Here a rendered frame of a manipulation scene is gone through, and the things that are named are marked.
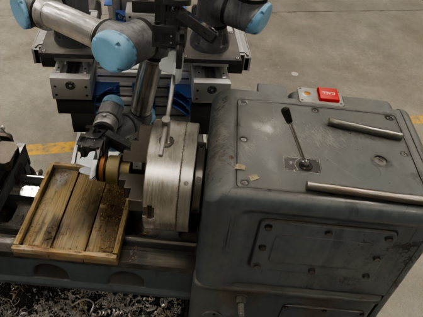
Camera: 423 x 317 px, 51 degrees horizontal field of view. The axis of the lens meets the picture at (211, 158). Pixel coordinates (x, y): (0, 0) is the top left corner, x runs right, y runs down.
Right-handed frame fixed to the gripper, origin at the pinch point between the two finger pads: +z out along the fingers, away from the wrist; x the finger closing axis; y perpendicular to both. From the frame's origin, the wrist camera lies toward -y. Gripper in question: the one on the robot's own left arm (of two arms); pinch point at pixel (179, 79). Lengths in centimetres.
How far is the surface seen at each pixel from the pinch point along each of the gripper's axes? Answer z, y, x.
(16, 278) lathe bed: 69, 47, 6
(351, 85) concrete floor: 67, -130, -249
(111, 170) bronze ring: 26.7, 16.9, 4.9
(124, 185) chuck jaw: 28.1, 12.2, 9.8
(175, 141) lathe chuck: 14.1, -0.7, 8.1
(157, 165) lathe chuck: 18.7, 3.2, 13.6
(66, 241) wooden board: 51, 29, 8
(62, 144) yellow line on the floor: 98, 82, -146
